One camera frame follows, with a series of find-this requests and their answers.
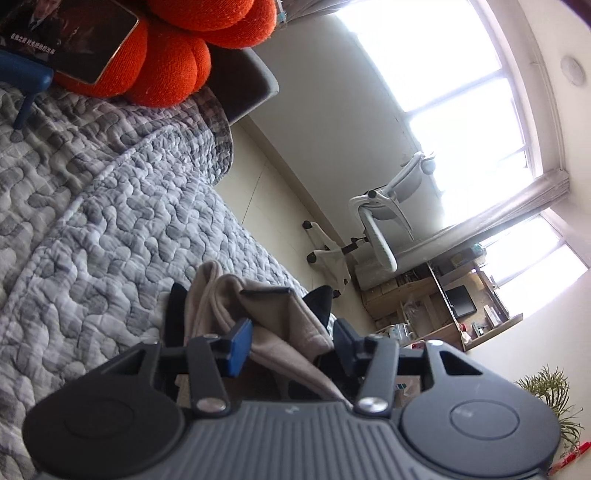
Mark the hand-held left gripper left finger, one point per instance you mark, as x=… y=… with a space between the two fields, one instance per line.
x=239 y=348

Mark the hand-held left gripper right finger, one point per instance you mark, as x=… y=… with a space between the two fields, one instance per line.
x=345 y=341

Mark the beige cat print sweatshirt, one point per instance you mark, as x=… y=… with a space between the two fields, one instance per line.
x=286 y=323

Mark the black sweater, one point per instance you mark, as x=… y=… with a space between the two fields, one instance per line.
x=175 y=314

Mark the wooden desk shelf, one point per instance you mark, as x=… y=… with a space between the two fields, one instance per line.
x=415 y=286

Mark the black monitor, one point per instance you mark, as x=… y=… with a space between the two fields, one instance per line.
x=459 y=302

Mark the white office chair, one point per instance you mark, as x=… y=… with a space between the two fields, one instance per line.
x=383 y=212

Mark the grey patterned quilt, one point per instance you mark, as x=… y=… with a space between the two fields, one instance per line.
x=115 y=207

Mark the grey patterned curtain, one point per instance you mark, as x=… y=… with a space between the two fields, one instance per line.
x=508 y=212
x=309 y=9

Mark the potted green plant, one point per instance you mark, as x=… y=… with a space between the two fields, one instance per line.
x=549 y=392

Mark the grey sofa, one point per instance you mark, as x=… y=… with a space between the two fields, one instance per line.
x=244 y=83

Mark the orange pumpkin cushion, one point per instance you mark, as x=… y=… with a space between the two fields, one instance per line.
x=161 y=69
x=217 y=21

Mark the blue phone stand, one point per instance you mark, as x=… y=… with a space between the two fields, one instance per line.
x=23 y=74

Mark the round white ceiling fixture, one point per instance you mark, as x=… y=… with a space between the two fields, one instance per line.
x=572 y=70

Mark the smartphone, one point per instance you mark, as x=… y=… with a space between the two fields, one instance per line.
x=69 y=37

